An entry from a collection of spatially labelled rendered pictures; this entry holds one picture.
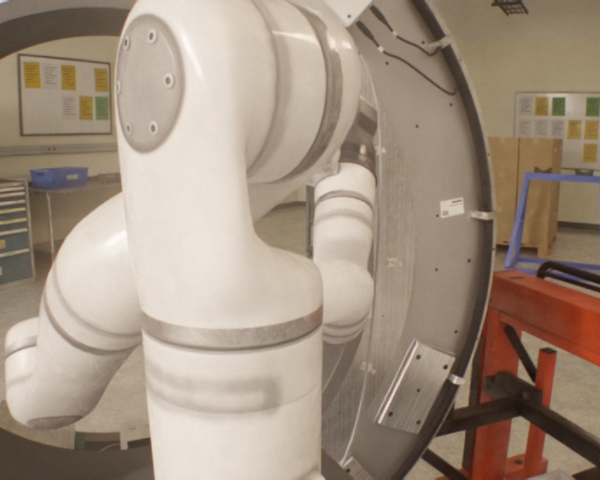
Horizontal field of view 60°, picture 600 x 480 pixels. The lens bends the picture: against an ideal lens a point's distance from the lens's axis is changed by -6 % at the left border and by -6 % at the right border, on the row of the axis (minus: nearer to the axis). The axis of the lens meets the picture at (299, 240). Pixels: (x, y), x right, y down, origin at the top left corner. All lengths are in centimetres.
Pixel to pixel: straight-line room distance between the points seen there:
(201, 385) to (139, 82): 13
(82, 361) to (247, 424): 22
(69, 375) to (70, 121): 668
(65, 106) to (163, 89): 685
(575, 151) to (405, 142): 849
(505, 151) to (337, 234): 636
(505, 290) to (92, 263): 141
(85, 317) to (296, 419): 18
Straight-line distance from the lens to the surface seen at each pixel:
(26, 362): 58
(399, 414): 108
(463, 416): 152
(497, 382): 168
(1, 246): 556
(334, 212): 62
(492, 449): 191
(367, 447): 110
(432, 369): 108
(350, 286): 55
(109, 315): 38
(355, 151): 68
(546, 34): 964
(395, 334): 102
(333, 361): 94
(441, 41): 98
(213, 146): 21
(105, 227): 37
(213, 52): 22
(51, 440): 123
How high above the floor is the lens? 136
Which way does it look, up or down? 11 degrees down
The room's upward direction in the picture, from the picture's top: straight up
